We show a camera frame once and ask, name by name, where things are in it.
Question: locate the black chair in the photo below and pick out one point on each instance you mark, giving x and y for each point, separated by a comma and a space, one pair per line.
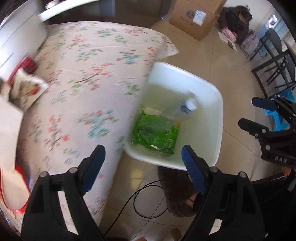
282, 62

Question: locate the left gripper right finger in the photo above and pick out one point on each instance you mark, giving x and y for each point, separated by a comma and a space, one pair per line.
229, 209

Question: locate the floral tablecloth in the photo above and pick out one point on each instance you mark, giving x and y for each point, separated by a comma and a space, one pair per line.
96, 73

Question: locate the green snack bag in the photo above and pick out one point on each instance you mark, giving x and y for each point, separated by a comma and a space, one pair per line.
156, 133

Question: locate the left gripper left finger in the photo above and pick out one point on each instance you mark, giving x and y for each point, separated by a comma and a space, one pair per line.
44, 220

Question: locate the dark bag on floor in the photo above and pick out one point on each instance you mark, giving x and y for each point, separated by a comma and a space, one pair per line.
234, 23

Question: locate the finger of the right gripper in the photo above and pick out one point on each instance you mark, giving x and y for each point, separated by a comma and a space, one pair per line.
264, 104
254, 129

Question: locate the clear plastic bottle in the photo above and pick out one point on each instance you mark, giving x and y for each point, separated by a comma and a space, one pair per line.
181, 107

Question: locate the dark fuzzy slipper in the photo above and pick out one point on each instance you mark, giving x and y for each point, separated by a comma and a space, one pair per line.
182, 198

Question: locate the white strawberry snack wrapper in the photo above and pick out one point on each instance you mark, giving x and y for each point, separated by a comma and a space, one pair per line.
27, 88

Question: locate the large cardboard box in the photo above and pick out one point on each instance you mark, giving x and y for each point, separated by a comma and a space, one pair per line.
196, 17

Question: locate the blue plastic stool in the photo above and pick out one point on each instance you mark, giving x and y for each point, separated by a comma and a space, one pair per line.
277, 121

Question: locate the white trash bin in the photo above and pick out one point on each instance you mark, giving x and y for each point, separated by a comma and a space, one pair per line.
202, 131

